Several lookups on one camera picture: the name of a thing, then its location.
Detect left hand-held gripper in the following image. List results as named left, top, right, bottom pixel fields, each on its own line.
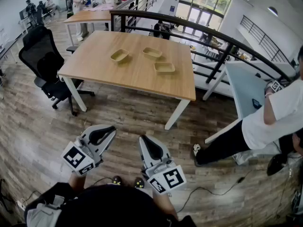
left=61, top=124, right=117, bottom=176

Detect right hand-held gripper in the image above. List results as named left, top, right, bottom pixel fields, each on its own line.
left=138, top=135, right=187, bottom=195

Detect beige tray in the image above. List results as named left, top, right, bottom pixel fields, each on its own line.
left=110, top=49, right=130, bottom=65
left=153, top=62, right=176, bottom=75
left=142, top=47, right=163, bottom=61

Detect person's left forearm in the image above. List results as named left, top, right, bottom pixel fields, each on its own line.
left=68, top=172, right=86, bottom=192

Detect person's right forearm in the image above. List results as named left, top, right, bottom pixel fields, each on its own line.
left=152, top=190, right=178, bottom=221

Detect person's black top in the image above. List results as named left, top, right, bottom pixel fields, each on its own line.
left=23, top=182, right=197, bottom=227

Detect person's grey harness vest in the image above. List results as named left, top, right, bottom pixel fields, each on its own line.
left=25, top=195, right=65, bottom=227

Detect black mesh office chair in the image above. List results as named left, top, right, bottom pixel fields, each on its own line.
left=18, top=25, right=96, bottom=117

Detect light blue table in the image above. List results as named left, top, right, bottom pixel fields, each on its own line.
left=202, top=60, right=281, bottom=144

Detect black handheld device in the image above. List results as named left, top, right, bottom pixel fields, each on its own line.
left=251, top=98, right=263, bottom=110

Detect wooden table with white legs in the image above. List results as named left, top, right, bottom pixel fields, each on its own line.
left=62, top=9, right=112, bottom=46

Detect black metal railing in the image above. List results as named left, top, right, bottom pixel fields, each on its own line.
left=109, top=0, right=294, bottom=85

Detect pink cloth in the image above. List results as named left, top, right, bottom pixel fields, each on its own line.
left=82, top=4, right=117, bottom=11

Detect glass entrance doors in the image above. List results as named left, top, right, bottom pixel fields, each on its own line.
left=175, top=0, right=232, bottom=36

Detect thin black balcony railing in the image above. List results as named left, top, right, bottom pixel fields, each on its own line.
left=240, top=15, right=293, bottom=65

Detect black floor cable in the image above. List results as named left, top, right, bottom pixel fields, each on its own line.
left=176, top=170, right=252, bottom=214

